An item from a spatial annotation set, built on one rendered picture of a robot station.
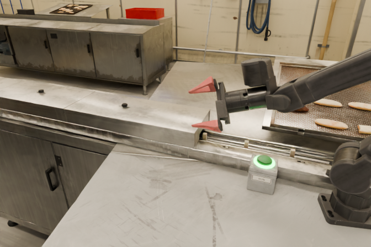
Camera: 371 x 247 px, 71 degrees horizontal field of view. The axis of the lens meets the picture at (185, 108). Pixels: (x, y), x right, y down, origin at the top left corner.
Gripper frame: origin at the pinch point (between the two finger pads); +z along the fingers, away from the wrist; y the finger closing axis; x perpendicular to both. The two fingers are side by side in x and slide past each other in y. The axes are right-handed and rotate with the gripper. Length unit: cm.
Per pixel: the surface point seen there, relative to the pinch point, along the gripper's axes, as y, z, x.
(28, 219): 28, 107, 57
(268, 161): 15.5, -17.1, 6.9
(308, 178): 20.6, -27.3, 14.6
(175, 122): -0.7, 9.2, 12.9
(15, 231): 34, 130, 71
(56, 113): -11, 55, 11
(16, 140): -6, 85, 23
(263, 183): 20.8, -15.0, 8.2
